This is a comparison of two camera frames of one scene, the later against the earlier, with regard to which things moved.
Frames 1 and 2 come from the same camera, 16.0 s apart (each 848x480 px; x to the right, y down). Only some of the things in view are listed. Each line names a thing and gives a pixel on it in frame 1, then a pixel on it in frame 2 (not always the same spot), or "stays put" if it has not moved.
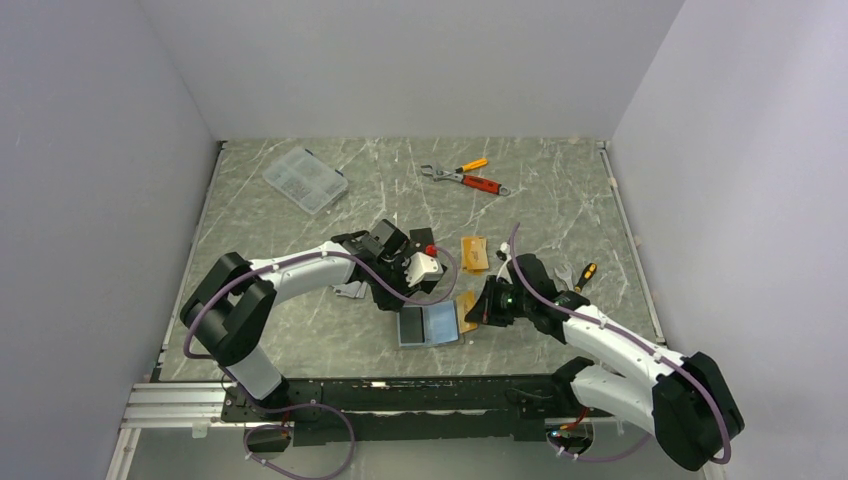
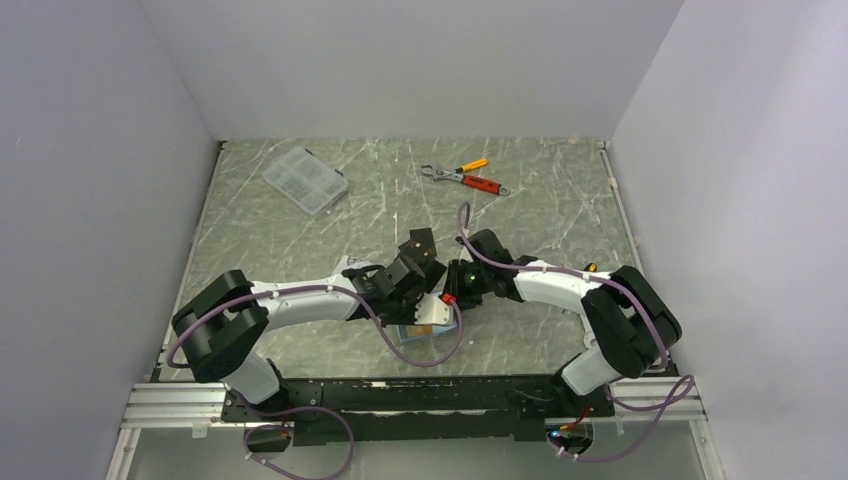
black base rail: [348, 411] stays put
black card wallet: [421, 238] stays put
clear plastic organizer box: [304, 179] stays put
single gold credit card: [464, 304] to [416, 330]
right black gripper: [485, 309] to [455, 269]
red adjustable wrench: [471, 181] stays put
